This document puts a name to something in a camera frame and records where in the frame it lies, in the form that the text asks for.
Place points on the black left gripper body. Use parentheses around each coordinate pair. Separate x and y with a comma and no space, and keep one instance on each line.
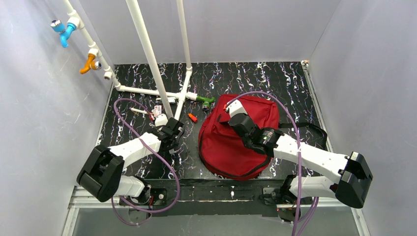
(176,127)

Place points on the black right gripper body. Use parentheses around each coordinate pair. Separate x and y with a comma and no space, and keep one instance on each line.
(235,120)

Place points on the red student backpack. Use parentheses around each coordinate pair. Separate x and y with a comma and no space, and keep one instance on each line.
(222,151)

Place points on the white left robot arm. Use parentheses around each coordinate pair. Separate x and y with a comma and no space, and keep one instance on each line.
(102,174)

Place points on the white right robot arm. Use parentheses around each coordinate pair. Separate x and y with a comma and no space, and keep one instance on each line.
(346,178)

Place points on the small red white card box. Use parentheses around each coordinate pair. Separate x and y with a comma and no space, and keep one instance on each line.
(157,110)

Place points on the short orange marker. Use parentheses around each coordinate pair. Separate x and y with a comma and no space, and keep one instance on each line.
(193,118)

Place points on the white orange-tipped marker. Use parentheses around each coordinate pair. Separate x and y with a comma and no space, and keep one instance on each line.
(140,111)

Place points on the orange faucet valve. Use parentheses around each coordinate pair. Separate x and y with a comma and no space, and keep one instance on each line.
(91,64)

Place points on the blue faucet valve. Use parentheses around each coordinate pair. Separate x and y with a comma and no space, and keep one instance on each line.
(65,31)

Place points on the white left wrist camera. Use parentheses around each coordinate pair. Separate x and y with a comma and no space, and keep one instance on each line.
(160,120)

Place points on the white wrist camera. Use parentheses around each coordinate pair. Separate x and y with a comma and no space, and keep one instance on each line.
(234,108)
(160,120)

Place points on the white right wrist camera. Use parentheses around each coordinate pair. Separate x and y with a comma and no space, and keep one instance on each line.
(234,108)

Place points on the white PVC pipe frame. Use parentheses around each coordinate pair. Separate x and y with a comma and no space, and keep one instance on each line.
(172,102)

